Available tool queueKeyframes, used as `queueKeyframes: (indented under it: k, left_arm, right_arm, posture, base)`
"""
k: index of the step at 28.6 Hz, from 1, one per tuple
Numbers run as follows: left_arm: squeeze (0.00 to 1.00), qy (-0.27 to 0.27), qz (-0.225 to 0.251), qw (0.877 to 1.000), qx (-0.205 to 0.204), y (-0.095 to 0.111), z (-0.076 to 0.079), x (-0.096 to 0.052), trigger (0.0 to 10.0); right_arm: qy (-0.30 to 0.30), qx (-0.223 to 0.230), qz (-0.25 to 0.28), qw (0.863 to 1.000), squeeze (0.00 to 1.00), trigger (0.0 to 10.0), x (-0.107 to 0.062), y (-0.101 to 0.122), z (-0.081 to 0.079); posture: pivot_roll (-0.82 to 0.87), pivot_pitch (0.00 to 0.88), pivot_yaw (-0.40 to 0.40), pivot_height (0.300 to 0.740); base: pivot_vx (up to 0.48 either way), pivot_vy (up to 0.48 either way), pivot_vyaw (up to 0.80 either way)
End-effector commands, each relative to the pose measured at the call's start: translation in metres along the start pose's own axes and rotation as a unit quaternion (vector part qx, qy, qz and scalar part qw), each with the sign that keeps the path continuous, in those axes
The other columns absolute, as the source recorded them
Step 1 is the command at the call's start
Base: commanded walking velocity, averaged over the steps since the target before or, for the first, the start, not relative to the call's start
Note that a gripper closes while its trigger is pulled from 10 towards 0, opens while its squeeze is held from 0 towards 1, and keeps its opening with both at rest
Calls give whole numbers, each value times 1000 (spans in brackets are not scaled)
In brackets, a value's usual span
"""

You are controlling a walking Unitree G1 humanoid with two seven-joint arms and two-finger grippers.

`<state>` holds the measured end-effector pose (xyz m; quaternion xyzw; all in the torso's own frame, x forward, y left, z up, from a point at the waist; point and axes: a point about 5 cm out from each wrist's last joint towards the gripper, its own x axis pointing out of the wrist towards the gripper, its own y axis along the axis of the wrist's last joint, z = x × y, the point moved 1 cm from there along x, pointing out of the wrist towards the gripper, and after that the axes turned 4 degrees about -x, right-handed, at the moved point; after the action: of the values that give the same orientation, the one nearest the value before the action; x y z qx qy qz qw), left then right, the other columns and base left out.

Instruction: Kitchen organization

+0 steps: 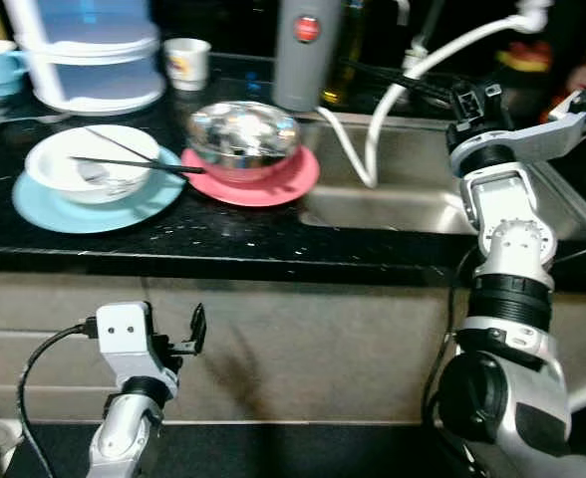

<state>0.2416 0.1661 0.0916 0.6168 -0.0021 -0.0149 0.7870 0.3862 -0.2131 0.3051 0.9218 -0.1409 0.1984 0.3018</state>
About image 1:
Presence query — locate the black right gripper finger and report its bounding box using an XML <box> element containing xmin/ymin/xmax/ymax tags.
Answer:
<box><xmin>339</xmin><ymin>58</ymin><xmax>455</xmax><ymax>104</ymax></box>

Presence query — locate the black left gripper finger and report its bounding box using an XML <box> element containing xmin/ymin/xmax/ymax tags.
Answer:
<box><xmin>169</xmin><ymin>304</ymin><xmax>207</xmax><ymax>357</ymax></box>

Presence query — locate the metal sink faucet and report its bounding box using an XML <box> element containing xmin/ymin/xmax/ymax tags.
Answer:
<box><xmin>403</xmin><ymin>0</ymin><xmax>443</xmax><ymax>63</ymax></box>

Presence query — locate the dark glass oil bottle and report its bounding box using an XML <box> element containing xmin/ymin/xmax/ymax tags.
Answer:
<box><xmin>321</xmin><ymin>0</ymin><xmax>367</xmax><ymax>109</ymax></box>

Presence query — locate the grey cabinet front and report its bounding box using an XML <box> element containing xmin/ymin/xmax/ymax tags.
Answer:
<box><xmin>0</xmin><ymin>269</ymin><xmax>586</xmax><ymax>424</ymax></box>

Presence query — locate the grey bottle with red logo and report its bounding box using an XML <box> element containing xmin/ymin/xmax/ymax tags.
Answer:
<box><xmin>271</xmin><ymin>0</ymin><xmax>344</xmax><ymax>113</ymax></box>

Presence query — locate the stainless steel sink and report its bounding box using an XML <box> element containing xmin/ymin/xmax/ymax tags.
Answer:
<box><xmin>298</xmin><ymin>110</ymin><xmax>586</xmax><ymax>242</ymax></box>

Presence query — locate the pink plate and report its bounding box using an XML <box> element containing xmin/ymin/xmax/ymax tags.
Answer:
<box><xmin>180</xmin><ymin>144</ymin><xmax>321</xmax><ymax>208</ymax></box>

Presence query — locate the light blue plate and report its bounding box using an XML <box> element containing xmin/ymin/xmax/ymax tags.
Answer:
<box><xmin>12</xmin><ymin>144</ymin><xmax>186</xmax><ymax>235</ymax></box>

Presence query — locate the black chopstick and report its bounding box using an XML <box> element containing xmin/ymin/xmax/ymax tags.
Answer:
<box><xmin>71</xmin><ymin>156</ymin><xmax>206</xmax><ymax>175</ymax></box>
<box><xmin>84</xmin><ymin>126</ymin><xmax>160</xmax><ymax>166</ymax></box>

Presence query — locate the shiny steel bowl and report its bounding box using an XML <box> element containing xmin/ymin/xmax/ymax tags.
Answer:
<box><xmin>186</xmin><ymin>101</ymin><xmax>302</xmax><ymax>183</ymax></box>

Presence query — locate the white bowl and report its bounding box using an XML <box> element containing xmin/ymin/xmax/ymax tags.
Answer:
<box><xmin>25</xmin><ymin>124</ymin><xmax>161</xmax><ymax>205</ymax></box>

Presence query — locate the white printed cup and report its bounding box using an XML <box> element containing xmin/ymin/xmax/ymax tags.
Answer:
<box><xmin>162</xmin><ymin>38</ymin><xmax>212</xmax><ymax>92</ymax></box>

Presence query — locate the white blue plastic food container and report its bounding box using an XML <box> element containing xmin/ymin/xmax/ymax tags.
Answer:
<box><xmin>19</xmin><ymin>40</ymin><xmax>166</xmax><ymax>117</ymax></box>
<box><xmin>2</xmin><ymin>0</ymin><xmax>159</xmax><ymax>56</ymax></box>

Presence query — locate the white flexible hose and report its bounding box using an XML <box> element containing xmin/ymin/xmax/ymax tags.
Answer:
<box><xmin>318</xmin><ymin>0</ymin><xmax>553</xmax><ymax>190</ymax></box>

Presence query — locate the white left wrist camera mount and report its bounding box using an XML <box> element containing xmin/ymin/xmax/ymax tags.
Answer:
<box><xmin>96</xmin><ymin>302</ymin><xmax>166</xmax><ymax>391</ymax></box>

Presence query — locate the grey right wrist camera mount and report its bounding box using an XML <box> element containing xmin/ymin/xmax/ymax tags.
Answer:
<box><xmin>448</xmin><ymin>88</ymin><xmax>586</xmax><ymax>178</ymax></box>

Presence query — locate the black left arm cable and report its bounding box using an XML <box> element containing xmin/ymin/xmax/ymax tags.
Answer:
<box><xmin>16</xmin><ymin>321</ymin><xmax>100</xmax><ymax>478</ymax></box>

